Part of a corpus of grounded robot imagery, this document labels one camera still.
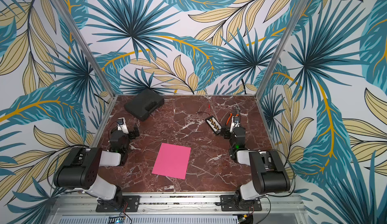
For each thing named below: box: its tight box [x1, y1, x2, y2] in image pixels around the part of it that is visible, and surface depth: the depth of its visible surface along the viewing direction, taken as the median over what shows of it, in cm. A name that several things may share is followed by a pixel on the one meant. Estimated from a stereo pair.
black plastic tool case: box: [123, 88, 165, 122], surface depth 109 cm
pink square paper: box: [151, 142, 192, 180], surface depth 90 cm
